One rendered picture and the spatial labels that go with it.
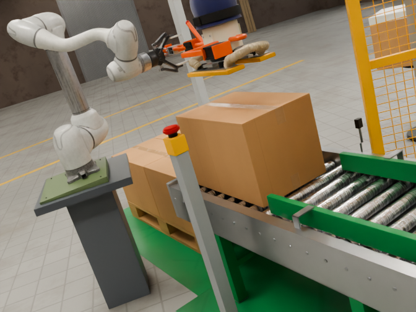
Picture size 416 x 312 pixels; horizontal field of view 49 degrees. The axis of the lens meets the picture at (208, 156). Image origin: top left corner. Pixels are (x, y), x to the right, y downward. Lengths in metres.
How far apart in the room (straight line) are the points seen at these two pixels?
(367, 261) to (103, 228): 1.52
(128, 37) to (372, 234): 1.28
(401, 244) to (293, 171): 0.74
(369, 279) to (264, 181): 0.70
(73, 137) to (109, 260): 0.71
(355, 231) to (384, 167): 0.51
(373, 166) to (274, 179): 0.43
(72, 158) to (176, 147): 0.84
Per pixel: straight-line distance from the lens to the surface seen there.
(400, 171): 2.05
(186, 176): 1.85
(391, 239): 1.57
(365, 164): 2.15
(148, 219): 3.67
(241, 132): 1.94
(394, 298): 1.55
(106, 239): 2.61
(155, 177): 3.06
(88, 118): 2.62
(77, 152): 2.50
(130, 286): 2.75
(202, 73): 2.18
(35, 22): 2.50
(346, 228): 1.68
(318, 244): 1.66
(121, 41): 2.10
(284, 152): 2.08
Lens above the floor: 1.45
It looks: 18 degrees down
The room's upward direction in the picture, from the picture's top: 17 degrees counter-clockwise
